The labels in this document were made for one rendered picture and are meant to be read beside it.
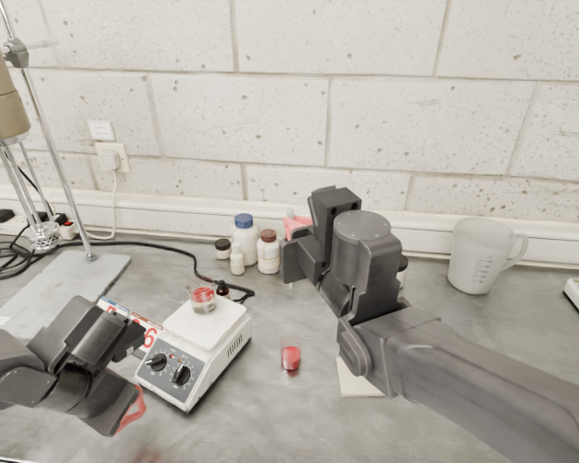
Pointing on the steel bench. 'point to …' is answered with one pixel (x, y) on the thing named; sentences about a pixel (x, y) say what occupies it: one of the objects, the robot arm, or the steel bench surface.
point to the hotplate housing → (225, 353)
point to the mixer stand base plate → (57, 291)
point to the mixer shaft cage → (47, 234)
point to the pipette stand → (353, 387)
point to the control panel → (162, 379)
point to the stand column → (47, 134)
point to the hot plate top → (207, 333)
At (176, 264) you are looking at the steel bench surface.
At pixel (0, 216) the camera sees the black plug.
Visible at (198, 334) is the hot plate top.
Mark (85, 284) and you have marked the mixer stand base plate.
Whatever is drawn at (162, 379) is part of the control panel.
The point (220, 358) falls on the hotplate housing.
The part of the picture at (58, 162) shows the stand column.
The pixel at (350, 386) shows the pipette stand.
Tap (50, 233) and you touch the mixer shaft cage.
